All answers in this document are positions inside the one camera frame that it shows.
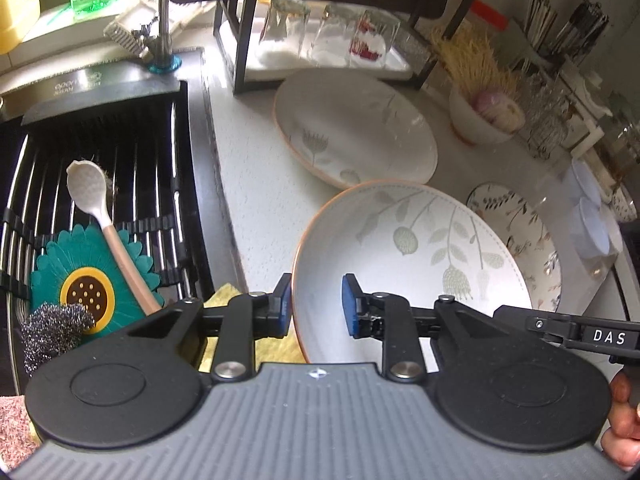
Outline chrome sink faucet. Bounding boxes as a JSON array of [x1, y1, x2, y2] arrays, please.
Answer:
[[102, 0, 184, 74]]

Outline upturned drinking glass right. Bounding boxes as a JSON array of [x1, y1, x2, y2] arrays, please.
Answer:
[[348, 8, 400, 68]]

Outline chopstick holder with chopsticks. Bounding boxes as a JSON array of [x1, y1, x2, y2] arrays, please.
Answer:
[[523, 0, 610, 63]]

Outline upturned drinking glass left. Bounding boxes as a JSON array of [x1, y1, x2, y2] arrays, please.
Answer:
[[258, 0, 310, 58]]

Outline white leaf-pattern plate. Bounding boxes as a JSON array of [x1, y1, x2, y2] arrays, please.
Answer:
[[292, 181, 532, 363]]

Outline blue plastic bowl front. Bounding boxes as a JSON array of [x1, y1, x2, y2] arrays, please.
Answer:
[[570, 198, 623, 260]]

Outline blue plastic bowl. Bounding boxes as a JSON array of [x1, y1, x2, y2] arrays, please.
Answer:
[[562, 159, 602, 208], [570, 198, 623, 260]]

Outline steel wool scrubber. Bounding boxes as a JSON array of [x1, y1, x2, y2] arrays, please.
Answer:
[[22, 302, 96, 377]]

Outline white dish brush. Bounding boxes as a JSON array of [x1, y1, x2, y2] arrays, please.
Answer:
[[66, 160, 160, 315]]

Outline person's right hand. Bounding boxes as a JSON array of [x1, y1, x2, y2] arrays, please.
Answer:
[[601, 370, 640, 470]]

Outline upturned drinking glass middle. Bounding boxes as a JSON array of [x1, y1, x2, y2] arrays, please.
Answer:
[[307, 2, 361, 67]]

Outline yellow sponge cloth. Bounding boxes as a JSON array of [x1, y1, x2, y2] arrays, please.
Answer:
[[198, 278, 306, 382]]

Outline orange detergent bottle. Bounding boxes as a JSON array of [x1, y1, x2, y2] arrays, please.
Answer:
[[0, 0, 40, 54]]

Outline teal sunflower sink mat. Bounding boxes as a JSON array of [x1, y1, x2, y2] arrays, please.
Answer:
[[30, 224, 145, 342]]

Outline upturned drinking glass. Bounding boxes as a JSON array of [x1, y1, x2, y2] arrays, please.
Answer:
[[348, 8, 400, 68], [307, 2, 361, 67], [258, 0, 310, 58]]

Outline black sink drain rack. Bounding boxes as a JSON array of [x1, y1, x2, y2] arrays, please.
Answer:
[[1, 80, 214, 396]]

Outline bowl of enoki and onion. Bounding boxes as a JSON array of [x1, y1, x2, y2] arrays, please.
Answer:
[[430, 24, 526, 146]]

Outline floral patterned plate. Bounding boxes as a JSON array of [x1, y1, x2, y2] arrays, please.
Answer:
[[466, 182, 562, 312]]

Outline white plate with orange rim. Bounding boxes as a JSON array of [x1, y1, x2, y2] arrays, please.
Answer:
[[272, 68, 438, 190]]

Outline wire rack with glass cups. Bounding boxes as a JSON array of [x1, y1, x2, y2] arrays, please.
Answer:
[[518, 68, 604, 160]]

